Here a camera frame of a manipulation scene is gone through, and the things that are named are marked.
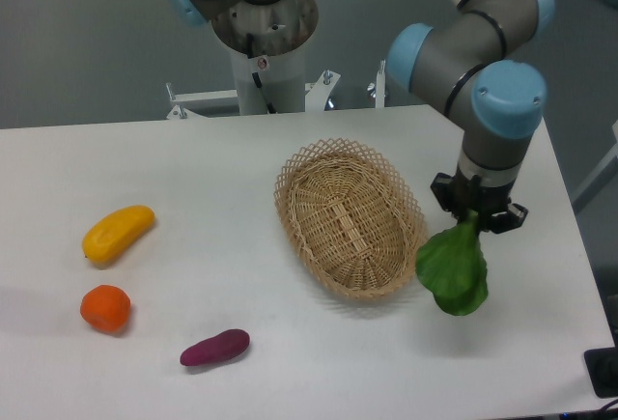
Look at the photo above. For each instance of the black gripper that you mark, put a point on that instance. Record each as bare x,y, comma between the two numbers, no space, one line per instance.
461,196

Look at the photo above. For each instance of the green bok choy toy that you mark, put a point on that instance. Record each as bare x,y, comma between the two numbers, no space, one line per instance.
452,266

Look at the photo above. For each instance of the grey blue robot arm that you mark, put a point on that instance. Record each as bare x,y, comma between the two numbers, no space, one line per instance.
464,72

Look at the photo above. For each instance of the woven wicker basket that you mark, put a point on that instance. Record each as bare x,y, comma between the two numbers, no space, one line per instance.
350,217

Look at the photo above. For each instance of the black box at edge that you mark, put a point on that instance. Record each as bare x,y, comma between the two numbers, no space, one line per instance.
601,365

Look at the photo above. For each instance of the purple sweet potato toy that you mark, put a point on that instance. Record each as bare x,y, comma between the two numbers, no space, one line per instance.
222,347

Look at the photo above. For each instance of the yellow mango toy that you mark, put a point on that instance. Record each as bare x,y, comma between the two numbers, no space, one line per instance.
108,239

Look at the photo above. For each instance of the orange fruit toy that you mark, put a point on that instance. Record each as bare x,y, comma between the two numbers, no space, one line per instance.
106,308

